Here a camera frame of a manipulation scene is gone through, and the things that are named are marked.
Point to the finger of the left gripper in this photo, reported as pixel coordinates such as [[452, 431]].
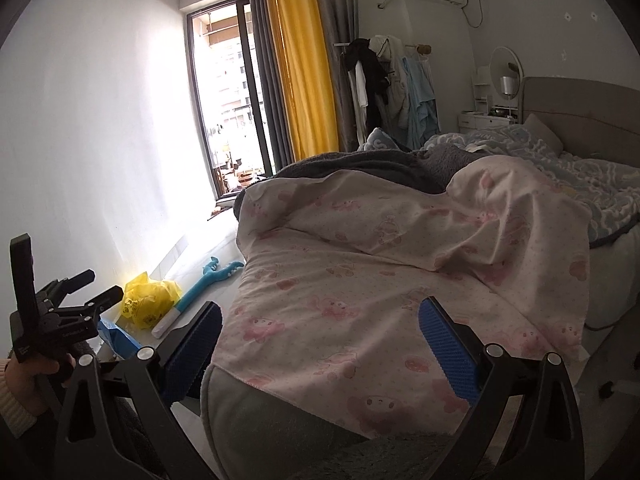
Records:
[[57, 290], [68, 325]]

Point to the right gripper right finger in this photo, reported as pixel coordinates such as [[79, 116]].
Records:
[[545, 441]]

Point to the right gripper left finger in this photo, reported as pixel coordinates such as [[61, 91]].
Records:
[[89, 447]]

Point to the cream knit sleeve forearm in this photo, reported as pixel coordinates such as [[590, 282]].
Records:
[[17, 419]]

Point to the yellow plastic trash bag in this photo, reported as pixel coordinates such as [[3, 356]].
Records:
[[146, 301]]

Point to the person's left hand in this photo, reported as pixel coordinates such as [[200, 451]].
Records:
[[21, 381]]

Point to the pink cartoon print quilt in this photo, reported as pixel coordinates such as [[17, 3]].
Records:
[[326, 315]]

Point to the dark grey fleece blanket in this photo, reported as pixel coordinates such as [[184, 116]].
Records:
[[427, 171]]

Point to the dark framed window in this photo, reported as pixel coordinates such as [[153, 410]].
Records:
[[228, 96]]

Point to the grey upholstered headboard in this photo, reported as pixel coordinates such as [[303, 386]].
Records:
[[593, 119]]

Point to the yellow curtain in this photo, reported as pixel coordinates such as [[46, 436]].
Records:
[[305, 75]]

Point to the white bedside shelf unit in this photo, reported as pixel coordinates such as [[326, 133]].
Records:
[[487, 112]]

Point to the round white vanity mirror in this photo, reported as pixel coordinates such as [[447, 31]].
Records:
[[506, 73]]

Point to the hanging clothes on rack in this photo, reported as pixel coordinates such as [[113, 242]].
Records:
[[392, 89]]

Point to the grey curtain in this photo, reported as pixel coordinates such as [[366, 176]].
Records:
[[340, 24]]

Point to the blue white long-handled brush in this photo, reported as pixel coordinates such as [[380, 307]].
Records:
[[212, 274]]

